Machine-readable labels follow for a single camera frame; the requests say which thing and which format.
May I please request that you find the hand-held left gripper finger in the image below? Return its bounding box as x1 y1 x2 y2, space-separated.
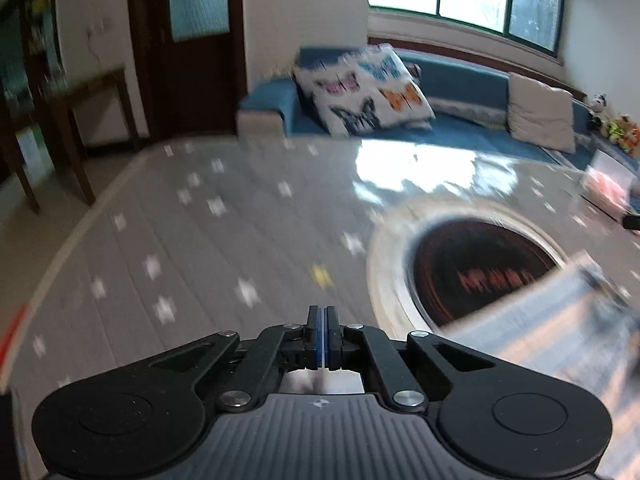
150 305 326 413
325 305 496 415

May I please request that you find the striped blue cream sweater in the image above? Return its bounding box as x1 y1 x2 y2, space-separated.
280 252 640 480

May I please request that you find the pink tissue pack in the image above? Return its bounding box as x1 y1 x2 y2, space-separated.
580 151 637 217

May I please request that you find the grey star tablecloth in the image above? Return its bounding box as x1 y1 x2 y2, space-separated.
0 137 640 480

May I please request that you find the panda plush toy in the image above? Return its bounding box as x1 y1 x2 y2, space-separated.
587 94 610 128

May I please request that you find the beige cushion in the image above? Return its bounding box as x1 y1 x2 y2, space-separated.
507 72 576 153

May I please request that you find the round table heater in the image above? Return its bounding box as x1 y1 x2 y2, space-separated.
367 200 576 333

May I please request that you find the blue sofa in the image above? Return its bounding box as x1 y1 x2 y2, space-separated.
237 45 640 211

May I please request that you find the butterfly print pillow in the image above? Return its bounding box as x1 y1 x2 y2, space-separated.
292 45 436 136

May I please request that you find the dark wooden door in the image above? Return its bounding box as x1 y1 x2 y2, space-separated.
127 0 248 141

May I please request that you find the wooden console table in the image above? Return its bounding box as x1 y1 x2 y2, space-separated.
37 67 141 206

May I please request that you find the dark wooden cabinet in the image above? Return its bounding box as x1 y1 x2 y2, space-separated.
0 0 66 211

